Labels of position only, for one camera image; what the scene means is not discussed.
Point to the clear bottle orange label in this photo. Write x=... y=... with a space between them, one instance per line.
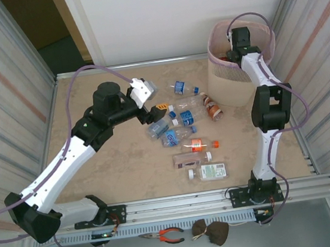
x=196 y=144

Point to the aluminium table side rail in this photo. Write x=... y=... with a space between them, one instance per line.
x=306 y=149
x=55 y=87

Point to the clear bottle grey label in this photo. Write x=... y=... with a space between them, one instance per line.
x=157 y=128

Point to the square bottle purple label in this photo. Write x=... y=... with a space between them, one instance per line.
x=187 y=160

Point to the clear bottle light blue label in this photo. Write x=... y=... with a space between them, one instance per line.
x=172 y=136

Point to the white and tan door frame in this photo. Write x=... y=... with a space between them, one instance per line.
x=87 y=33

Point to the bottle green label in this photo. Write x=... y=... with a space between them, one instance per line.
x=213 y=171

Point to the black electronics board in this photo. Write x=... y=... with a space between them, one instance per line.
x=102 y=236
x=264 y=212

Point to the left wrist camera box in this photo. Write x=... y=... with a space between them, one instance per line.
x=143 y=91

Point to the aluminium table end rail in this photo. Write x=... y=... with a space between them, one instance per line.
x=145 y=64

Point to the brown chocolate drink bottle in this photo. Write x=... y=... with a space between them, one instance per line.
x=211 y=107

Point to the brown cloth pouch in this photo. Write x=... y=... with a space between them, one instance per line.
x=219 y=232

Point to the small clear bottle blue label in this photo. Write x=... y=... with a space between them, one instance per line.
x=180 y=87

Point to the large clear bottle no label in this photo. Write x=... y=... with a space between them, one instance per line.
x=189 y=102

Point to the clear bottle red label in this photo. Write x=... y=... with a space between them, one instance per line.
x=222 y=58

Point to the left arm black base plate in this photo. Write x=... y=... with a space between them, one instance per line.
x=118 y=212

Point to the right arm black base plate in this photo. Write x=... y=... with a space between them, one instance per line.
x=237 y=196

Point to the aluminium mounting rail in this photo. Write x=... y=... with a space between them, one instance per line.
x=178 y=204

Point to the beige plastic waste bin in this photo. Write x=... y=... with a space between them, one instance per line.
x=227 y=91

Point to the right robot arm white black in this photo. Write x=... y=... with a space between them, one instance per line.
x=272 y=110

